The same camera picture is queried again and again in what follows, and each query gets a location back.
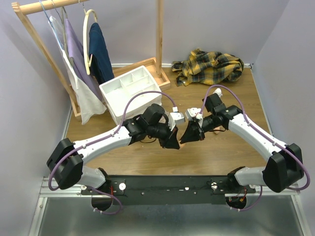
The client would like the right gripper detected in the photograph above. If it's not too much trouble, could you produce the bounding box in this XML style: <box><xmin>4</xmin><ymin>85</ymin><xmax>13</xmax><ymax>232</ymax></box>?
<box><xmin>179</xmin><ymin>113</ymin><xmax>218</xmax><ymax>144</ymax></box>

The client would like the white drawer organizer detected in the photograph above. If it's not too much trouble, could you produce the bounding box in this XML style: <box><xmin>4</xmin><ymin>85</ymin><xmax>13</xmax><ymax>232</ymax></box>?
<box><xmin>99</xmin><ymin>66</ymin><xmax>162</xmax><ymax>125</ymax></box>

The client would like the tall white bottle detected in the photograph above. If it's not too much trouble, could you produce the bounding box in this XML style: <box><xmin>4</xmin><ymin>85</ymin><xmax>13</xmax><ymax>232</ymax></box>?
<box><xmin>214</xmin><ymin>88</ymin><xmax>222</xmax><ymax>97</ymax></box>

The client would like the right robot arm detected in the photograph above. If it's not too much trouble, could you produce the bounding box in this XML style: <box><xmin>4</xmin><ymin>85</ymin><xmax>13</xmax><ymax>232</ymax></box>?
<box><xmin>180</xmin><ymin>94</ymin><xmax>304</xmax><ymax>193</ymax></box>

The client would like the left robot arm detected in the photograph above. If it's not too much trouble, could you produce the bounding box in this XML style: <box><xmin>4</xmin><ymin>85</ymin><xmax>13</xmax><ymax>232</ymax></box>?
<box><xmin>47</xmin><ymin>103</ymin><xmax>185</xmax><ymax>194</ymax></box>

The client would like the yellow plaid shirt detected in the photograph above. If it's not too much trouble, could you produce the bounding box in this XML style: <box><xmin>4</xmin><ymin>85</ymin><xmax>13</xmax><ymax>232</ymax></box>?
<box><xmin>172</xmin><ymin>48</ymin><xmax>245</xmax><ymax>86</ymax></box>

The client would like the wooden clothes rack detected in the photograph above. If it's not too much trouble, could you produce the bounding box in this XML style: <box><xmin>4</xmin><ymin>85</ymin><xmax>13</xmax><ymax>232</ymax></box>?
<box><xmin>11</xmin><ymin>0</ymin><xmax>171</xmax><ymax>117</ymax></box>

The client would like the white hanging garment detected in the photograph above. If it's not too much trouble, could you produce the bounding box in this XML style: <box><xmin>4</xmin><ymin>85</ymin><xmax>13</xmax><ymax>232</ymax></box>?
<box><xmin>49</xmin><ymin>16</ymin><xmax>106</xmax><ymax>125</ymax></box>

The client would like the navy blue hanging garment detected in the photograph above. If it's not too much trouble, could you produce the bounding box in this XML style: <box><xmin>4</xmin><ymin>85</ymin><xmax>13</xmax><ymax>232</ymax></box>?
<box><xmin>89</xmin><ymin>23</ymin><xmax>115</xmax><ymax>85</ymax></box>

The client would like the cream wooden hanger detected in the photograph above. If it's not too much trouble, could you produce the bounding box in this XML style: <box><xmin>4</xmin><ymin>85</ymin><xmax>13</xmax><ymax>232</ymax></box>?
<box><xmin>83</xmin><ymin>9</ymin><xmax>97</xmax><ymax>75</ymax></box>

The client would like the lavender hanging garment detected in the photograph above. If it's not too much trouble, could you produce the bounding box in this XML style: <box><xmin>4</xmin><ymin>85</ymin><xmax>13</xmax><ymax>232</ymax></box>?
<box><xmin>64</xmin><ymin>18</ymin><xmax>103</xmax><ymax>101</ymax></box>

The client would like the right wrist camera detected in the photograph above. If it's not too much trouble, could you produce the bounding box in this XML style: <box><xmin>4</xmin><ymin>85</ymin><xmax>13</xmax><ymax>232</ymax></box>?
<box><xmin>185</xmin><ymin>108</ymin><xmax>203</xmax><ymax>120</ymax></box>

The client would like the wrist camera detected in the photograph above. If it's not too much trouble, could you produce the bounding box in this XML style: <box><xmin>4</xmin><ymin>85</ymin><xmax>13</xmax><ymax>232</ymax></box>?
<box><xmin>168</xmin><ymin>107</ymin><xmax>185</xmax><ymax>131</ymax></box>
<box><xmin>185</xmin><ymin>108</ymin><xmax>203</xmax><ymax>120</ymax></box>

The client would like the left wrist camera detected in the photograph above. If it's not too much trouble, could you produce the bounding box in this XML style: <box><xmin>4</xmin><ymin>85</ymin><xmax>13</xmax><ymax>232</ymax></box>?
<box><xmin>168</xmin><ymin>107</ymin><xmax>185</xmax><ymax>131</ymax></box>

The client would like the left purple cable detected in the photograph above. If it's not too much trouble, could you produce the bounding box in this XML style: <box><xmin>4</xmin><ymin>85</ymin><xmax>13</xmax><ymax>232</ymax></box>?
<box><xmin>48</xmin><ymin>90</ymin><xmax>178</xmax><ymax>191</ymax></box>

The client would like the purple cable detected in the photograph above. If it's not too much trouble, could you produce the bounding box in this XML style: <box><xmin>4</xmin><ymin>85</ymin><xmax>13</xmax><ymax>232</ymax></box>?
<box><xmin>48</xmin><ymin>90</ymin><xmax>178</xmax><ymax>191</ymax></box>
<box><xmin>198</xmin><ymin>85</ymin><xmax>311</xmax><ymax>191</ymax></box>

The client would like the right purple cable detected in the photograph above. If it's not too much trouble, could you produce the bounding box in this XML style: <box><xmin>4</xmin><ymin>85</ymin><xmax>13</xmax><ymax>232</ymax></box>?
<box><xmin>198</xmin><ymin>85</ymin><xmax>311</xmax><ymax>191</ymax></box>

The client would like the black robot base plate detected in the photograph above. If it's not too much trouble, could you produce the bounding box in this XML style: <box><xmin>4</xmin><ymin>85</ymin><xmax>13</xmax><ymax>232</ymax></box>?
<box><xmin>98</xmin><ymin>175</ymin><xmax>259</xmax><ymax>206</ymax></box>

